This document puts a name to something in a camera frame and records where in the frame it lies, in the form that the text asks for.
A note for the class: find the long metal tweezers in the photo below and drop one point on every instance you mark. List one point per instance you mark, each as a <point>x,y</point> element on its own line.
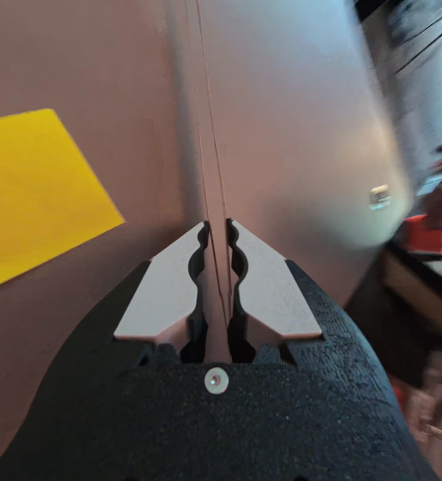
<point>218,278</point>

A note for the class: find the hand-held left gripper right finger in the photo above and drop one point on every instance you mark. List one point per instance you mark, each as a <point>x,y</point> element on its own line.
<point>273,297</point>

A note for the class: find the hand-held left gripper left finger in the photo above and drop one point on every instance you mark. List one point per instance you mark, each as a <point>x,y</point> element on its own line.
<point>160,297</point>

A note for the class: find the yellow sticky note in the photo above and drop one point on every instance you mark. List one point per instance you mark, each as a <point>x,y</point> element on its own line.
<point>36,195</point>

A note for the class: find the red rectangular object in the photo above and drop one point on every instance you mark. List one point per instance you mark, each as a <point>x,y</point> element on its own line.
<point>431,235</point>

